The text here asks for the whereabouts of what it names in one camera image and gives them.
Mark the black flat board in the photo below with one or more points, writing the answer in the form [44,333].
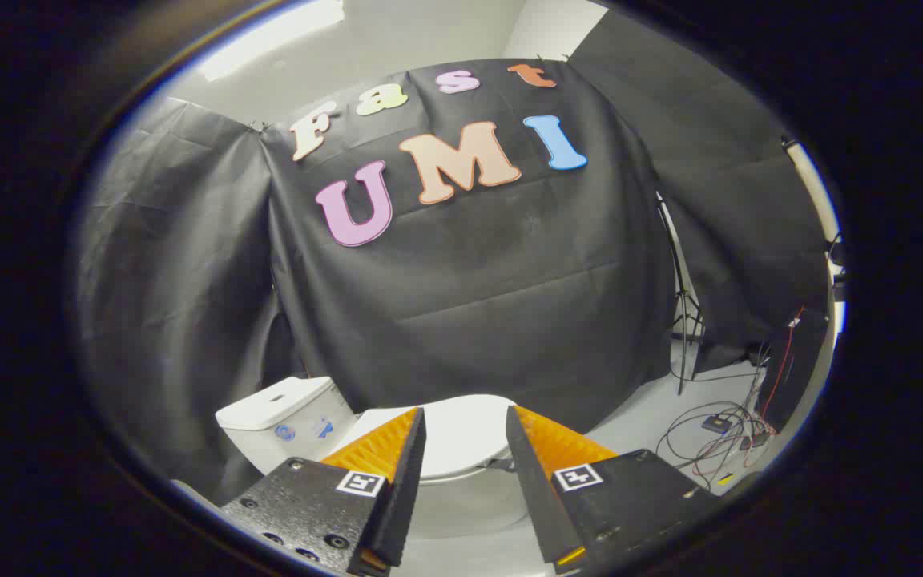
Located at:
[798,377]

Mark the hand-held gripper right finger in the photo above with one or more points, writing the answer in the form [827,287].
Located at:
[538,497]

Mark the black tripod stand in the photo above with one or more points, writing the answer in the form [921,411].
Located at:
[687,300]

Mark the small black device box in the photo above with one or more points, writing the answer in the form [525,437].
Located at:
[718,423]

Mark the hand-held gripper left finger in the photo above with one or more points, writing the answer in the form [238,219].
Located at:
[397,497]

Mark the white toilet tank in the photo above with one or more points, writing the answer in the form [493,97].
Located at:
[285,433]

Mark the small black adapter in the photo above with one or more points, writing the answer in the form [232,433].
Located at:
[755,440]

